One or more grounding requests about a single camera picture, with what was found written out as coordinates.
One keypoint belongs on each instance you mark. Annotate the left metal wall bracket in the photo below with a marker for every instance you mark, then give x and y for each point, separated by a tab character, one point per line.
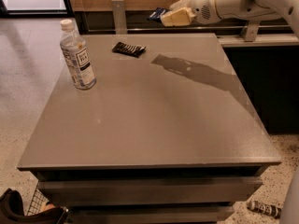
119	17

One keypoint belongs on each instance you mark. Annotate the blue blueberry rxbar wrapper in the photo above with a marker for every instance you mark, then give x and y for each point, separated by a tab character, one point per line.
157	14

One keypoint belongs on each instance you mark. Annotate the metal wall bracket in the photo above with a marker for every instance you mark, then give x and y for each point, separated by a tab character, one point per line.
250	31
119	17

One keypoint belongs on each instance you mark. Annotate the right metal wall bracket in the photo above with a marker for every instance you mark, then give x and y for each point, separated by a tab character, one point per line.
250	31

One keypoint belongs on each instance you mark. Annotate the black bag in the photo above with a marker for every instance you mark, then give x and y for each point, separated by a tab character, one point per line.
11	211

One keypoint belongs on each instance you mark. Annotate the lower grey drawer front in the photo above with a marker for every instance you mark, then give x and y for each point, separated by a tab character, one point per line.
152	215

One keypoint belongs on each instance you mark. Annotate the black chocolate rxbar wrapper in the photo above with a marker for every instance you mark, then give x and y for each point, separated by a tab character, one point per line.
127	49

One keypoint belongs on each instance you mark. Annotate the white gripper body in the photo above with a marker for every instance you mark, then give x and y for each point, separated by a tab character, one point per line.
202	7

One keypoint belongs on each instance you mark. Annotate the wire mesh basket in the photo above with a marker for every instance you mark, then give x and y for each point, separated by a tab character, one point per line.
36	201

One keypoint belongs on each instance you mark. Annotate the upper grey drawer front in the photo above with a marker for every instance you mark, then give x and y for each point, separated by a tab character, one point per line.
151	191

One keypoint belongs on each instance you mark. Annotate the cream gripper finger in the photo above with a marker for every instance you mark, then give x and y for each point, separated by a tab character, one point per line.
180	4
180	17

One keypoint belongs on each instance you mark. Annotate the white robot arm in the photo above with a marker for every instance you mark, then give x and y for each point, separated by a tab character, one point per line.
260	10

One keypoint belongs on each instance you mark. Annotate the clear plastic water bottle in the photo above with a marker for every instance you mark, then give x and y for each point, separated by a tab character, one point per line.
74	49

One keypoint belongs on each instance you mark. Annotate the grey drawer cabinet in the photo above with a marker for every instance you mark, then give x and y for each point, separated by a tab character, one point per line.
178	111

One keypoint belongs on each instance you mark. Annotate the grey drawer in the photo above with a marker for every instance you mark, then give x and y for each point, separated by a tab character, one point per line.
152	215
151	191

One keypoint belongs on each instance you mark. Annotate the black white patterned cylinder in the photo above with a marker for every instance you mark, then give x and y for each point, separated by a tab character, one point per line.
263	208

